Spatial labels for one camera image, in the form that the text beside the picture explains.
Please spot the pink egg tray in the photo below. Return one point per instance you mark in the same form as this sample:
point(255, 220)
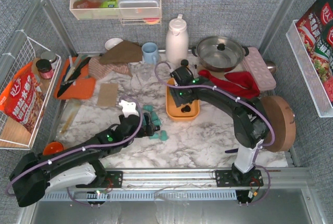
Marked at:
point(255, 65)

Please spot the black kitchen knife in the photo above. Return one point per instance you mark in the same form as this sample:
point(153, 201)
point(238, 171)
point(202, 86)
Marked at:
point(64, 85)

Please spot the orange cup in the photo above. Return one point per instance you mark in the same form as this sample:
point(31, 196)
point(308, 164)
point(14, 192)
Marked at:
point(52, 148)

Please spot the silver lidded jar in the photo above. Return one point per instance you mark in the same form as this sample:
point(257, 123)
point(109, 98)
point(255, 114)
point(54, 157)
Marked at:
point(50, 56)

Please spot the white mesh basket right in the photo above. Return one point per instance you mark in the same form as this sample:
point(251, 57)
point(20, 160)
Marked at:
point(318, 94)

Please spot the brown cloth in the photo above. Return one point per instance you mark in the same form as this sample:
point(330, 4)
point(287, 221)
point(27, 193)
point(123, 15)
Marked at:
point(124, 52)

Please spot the small orange bottle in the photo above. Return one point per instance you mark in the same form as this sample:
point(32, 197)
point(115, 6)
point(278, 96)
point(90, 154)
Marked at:
point(184, 62)

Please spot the black coffee capsule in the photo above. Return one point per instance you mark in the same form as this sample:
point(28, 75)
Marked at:
point(185, 109)

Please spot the orange snack bag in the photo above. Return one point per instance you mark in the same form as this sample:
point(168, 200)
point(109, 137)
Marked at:
point(22, 99)

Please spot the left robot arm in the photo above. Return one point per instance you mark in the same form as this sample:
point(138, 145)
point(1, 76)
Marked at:
point(35, 175)

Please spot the striped pink cloth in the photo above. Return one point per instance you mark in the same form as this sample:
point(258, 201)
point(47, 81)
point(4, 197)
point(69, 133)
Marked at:
point(98, 71)

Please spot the orange cutting board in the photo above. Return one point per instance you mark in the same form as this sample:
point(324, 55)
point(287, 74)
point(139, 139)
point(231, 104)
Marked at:
point(83, 88)

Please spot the purple spatula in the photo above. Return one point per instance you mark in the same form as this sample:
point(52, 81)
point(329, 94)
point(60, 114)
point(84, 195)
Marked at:
point(232, 151)

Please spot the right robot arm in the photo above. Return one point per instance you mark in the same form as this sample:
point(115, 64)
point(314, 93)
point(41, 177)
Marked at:
point(250, 122)

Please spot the red lidded jar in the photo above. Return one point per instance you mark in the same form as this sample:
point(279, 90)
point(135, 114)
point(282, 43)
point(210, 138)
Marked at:
point(45, 69)

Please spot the round wooden board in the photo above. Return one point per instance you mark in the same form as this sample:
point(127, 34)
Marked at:
point(282, 120)

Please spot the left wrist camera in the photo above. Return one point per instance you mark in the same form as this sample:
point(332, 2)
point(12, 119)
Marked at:
point(128, 108)

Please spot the steel pot with lid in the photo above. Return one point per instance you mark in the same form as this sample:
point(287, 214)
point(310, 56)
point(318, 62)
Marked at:
point(219, 53)

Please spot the tan felt coaster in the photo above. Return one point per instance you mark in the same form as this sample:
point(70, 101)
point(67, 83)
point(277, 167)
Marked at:
point(107, 96)

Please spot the red cloth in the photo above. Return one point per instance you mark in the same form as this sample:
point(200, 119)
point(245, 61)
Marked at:
point(240, 84)

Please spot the white thermos jug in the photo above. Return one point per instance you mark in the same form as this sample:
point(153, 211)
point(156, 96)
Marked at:
point(177, 40)

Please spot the green coffee capsule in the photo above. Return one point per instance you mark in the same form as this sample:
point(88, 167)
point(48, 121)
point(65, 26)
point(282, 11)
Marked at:
point(154, 136)
point(163, 136)
point(154, 116)
point(148, 108)

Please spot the orange storage basket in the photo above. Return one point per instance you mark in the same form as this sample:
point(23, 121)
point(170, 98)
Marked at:
point(184, 113)

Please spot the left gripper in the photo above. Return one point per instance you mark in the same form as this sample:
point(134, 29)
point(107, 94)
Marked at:
point(148, 126)

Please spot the white wire basket left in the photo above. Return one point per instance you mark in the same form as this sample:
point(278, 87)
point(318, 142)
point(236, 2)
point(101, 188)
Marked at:
point(14, 135)

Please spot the white bowl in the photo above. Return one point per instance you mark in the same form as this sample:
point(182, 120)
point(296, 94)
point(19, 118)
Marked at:
point(111, 43)

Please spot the light blue mug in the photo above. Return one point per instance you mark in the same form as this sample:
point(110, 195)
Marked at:
point(150, 53)

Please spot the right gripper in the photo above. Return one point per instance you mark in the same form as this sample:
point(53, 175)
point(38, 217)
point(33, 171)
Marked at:
point(182, 101)

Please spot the red seasoning packets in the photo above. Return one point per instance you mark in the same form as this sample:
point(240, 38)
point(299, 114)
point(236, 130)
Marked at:
point(315, 30)

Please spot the clear plastic containers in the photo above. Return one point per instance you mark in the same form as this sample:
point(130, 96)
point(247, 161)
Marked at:
point(137, 9)

